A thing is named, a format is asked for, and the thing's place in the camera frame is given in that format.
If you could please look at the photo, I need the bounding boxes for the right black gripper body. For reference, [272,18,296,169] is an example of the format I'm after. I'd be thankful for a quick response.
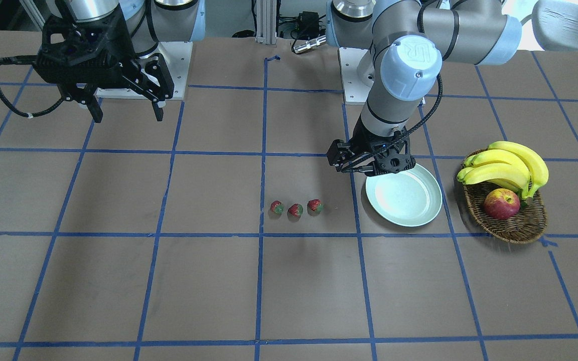
[34,10,137,89]

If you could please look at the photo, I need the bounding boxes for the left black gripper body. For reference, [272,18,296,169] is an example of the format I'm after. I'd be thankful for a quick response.
[352,123,410,166]

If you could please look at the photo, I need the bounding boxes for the red strawberry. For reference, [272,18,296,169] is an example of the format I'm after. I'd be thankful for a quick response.
[287,203,304,219]
[270,200,284,215]
[307,199,324,214]

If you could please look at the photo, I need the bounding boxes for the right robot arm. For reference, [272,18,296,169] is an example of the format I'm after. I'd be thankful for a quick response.
[33,1,206,123]

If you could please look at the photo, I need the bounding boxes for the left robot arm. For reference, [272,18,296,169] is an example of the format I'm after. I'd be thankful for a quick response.
[326,1,522,176]

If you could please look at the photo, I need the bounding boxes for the light green plate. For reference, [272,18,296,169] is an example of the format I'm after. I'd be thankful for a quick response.
[365,164,443,228]

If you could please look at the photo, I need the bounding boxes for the yellow banana bunch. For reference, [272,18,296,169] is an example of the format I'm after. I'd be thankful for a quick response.
[456,141,550,201]

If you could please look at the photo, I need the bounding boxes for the red apple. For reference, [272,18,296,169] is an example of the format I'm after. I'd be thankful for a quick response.
[482,188,520,220]

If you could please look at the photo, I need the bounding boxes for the metal connector plug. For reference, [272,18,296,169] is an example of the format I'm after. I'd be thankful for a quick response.
[292,35,327,55]

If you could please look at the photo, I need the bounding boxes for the wicker basket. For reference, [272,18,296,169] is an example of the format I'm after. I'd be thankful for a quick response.
[462,182,548,244]

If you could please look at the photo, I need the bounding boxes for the grey chair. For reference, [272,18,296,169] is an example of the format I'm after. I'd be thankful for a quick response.
[530,1,578,52]

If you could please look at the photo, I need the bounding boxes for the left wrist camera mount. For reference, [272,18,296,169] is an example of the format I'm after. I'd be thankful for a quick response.
[363,137,416,177]

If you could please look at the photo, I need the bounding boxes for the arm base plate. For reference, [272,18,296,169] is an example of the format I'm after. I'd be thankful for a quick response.
[339,48,374,105]
[96,42,194,100]

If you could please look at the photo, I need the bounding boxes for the aluminium frame post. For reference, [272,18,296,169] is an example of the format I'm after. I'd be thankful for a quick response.
[254,0,278,47]

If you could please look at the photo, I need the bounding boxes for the black cables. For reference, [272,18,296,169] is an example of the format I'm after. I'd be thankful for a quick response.
[276,0,335,41]

